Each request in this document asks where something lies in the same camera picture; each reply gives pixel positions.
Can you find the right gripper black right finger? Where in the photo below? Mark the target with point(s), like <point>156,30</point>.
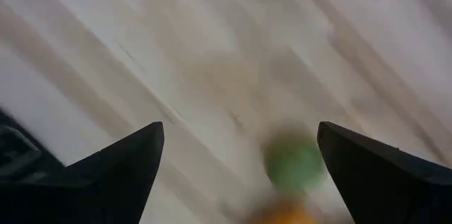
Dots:
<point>388,192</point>

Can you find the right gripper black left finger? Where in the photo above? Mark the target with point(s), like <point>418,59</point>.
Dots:
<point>116,188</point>

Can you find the green avocado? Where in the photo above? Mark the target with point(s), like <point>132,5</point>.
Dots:
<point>293,164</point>

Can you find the orange mango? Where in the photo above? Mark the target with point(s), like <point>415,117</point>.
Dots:
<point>282,217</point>

